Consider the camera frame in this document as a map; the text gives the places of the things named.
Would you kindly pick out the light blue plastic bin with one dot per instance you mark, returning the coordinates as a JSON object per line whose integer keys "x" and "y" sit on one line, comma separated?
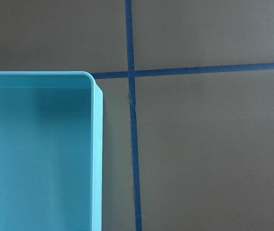
{"x": 51, "y": 134}

